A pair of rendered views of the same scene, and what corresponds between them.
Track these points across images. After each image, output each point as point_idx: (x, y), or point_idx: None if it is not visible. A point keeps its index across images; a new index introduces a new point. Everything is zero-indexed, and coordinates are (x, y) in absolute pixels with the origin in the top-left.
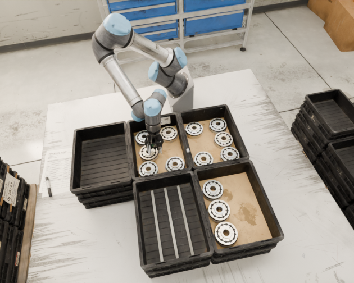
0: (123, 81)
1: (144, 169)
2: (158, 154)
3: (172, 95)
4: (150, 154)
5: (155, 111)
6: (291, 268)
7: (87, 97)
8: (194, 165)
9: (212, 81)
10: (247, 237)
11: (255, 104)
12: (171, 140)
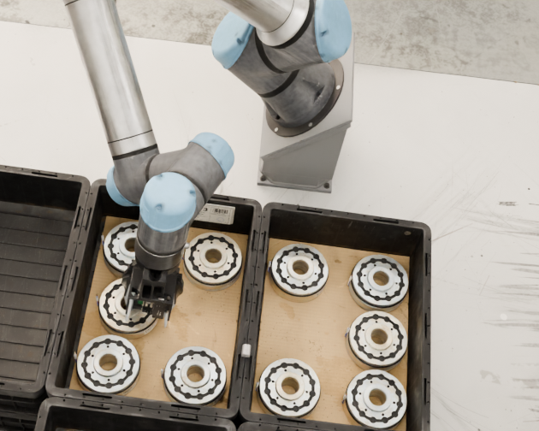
0: (110, 73)
1: (96, 362)
2: (156, 319)
3: (274, 121)
4: (133, 314)
5: (174, 221)
6: None
7: (4, 22)
8: (247, 406)
9: (432, 95)
10: None
11: None
12: (214, 286)
